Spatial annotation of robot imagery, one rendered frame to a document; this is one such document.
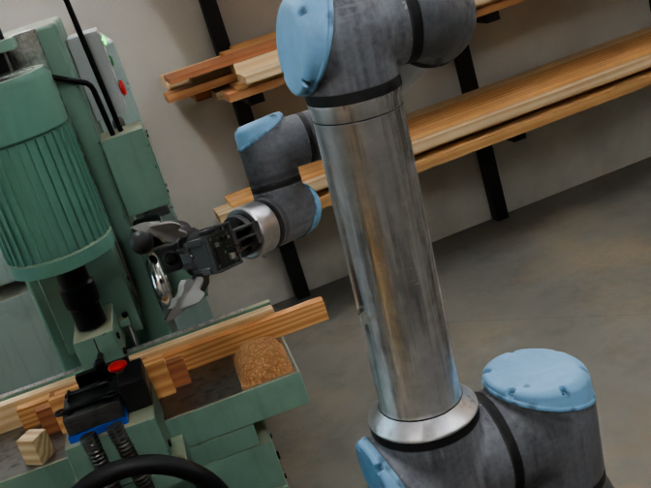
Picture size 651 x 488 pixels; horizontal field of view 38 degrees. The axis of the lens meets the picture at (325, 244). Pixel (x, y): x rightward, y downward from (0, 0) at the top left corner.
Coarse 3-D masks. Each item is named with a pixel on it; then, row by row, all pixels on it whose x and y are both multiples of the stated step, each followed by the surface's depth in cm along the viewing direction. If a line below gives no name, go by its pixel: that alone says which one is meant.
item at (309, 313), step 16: (304, 304) 169; (320, 304) 169; (256, 320) 168; (272, 320) 167; (288, 320) 168; (304, 320) 169; (320, 320) 169; (224, 336) 166; (240, 336) 167; (256, 336) 168; (272, 336) 168; (176, 352) 165; (192, 352) 166; (208, 352) 166; (224, 352) 167; (192, 368) 167; (32, 416) 163
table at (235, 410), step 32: (288, 352) 162; (192, 384) 161; (224, 384) 157; (288, 384) 154; (192, 416) 152; (224, 416) 154; (256, 416) 155; (0, 448) 159; (64, 448) 153; (0, 480) 149; (32, 480) 149; (64, 480) 150; (160, 480) 144
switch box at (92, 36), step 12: (72, 36) 177; (84, 36) 174; (96, 36) 174; (72, 48) 174; (96, 48) 175; (84, 60) 175; (96, 60) 175; (108, 60) 177; (84, 72) 176; (108, 72) 177; (96, 84) 177; (108, 84) 177; (120, 96) 178; (96, 108) 178; (120, 108) 179; (96, 120) 179
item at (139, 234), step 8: (144, 216) 173; (152, 216) 172; (160, 216) 175; (136, 224) 171; (136, 232) 135; (144, 232) 135; (136, 240) 134; (144, 240) 134; (152, 240) 135; (160, 240) 172; (136, 248) 134; (144, 248) 135; (152, 248) 173
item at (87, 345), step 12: (108, 312) 166; (108, 324) 160; (84, 336) 158; (96, 336) 157; (108, 336) 157; (120, 336) 164; (84, 348) 157; (96, 348) 158; (108, 348) 158; (120, 348) 159; (84, 360) 158; (108, 360) 159
